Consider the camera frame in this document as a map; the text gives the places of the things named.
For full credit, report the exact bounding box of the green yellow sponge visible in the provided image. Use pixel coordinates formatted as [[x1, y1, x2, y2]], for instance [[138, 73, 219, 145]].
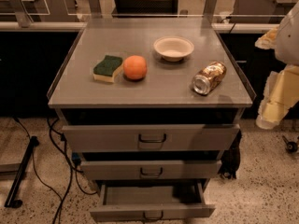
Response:
[[93, 55, 122, 83]]

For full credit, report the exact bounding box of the small black floor caster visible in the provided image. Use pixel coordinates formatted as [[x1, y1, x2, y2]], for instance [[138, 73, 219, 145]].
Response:
[[282, 136, 298, 153]]

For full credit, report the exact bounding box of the grey bottom drawer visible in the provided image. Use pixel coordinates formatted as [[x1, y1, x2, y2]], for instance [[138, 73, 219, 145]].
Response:
[[91, 180, 215, 222]]

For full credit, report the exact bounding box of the grey drawer cabinet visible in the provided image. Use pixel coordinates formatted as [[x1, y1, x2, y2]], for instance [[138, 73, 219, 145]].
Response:
[[46, 18, 257, 191]]

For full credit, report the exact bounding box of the grey middle drawer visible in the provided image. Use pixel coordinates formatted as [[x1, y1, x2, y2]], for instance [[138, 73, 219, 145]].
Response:
[[81, 161, 221, 180]]

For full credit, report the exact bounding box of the orange fruit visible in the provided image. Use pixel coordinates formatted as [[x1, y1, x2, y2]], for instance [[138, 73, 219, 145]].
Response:
[[123, 55, 147, 80]]

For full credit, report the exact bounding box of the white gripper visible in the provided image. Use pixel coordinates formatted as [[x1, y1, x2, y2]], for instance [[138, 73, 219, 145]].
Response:
[[256, 65, 299, 130]]

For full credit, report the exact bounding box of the white bowl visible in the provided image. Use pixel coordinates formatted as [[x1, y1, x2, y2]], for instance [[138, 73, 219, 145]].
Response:
[[153, 36, 194, 62]]

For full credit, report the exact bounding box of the gold soda can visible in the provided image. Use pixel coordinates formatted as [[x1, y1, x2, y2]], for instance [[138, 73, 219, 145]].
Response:
[[192, 62, 226, 95]]

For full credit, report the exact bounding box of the clear acrylic barrier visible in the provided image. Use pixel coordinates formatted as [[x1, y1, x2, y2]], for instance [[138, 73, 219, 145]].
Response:
[[0, 0, 298, 30]]

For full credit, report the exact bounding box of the grey top drawer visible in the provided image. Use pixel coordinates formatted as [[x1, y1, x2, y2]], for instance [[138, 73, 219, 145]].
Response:
[[63, 124, 240, 153]]

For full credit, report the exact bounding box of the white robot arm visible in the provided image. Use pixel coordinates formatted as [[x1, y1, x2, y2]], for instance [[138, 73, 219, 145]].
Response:
[[255, 2, 299, 130]]

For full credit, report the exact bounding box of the black chair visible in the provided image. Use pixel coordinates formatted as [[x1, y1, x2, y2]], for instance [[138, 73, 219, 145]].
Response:
[[112, 0, 178, 17]]

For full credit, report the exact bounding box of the black metal stand leg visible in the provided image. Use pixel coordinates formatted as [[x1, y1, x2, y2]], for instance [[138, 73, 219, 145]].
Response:
[[5, 136, 39, 208]]

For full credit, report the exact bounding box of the grey drawer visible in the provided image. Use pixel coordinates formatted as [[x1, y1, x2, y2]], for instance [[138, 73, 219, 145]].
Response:
[[91, 180, 215, 222], [81, 161, 221, 180], [63, 124, 240, 153]]

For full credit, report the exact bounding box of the black floor cable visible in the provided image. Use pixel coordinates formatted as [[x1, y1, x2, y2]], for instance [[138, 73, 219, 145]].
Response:
[[12, 117, 98, 224]]

